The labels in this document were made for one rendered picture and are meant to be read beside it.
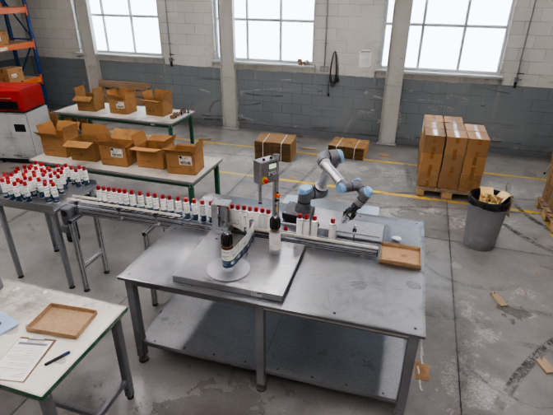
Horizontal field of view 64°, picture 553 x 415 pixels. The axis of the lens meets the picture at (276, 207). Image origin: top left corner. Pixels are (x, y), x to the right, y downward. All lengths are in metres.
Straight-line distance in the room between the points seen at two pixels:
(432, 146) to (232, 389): 4.27
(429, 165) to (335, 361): 3.76
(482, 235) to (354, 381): 2.70
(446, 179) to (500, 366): 3.18
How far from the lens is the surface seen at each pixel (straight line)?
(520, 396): 3.97
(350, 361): 3.49
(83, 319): 3.11
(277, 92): 8.98
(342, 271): 3.29
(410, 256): 3.57
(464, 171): 6.58
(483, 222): 5.37
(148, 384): 3.71
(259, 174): 3.43
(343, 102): 8.72
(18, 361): 2.98
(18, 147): 8.41
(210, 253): 3.39
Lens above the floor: 2.69
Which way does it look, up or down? 27 degrees down
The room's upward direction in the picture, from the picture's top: straight up
